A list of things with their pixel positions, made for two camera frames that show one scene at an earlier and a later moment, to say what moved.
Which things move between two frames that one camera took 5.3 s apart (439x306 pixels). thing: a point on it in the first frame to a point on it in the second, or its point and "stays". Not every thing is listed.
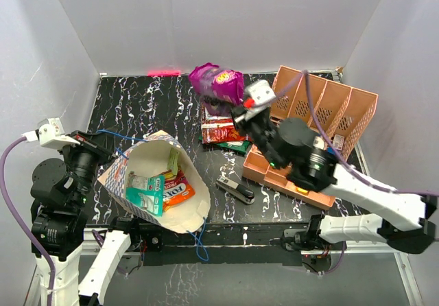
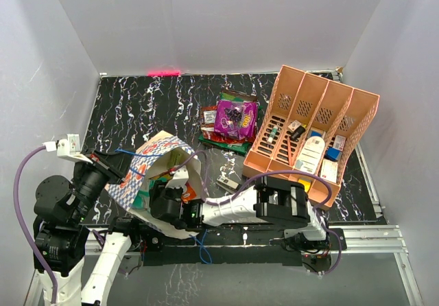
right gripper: (243, 119) to (160, 189)
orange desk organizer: (339, 113) stays
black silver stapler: (239, 191) stays
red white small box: (338, 142) stays
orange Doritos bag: (216, 130) stays
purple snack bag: (219, 90) to (236, 120)
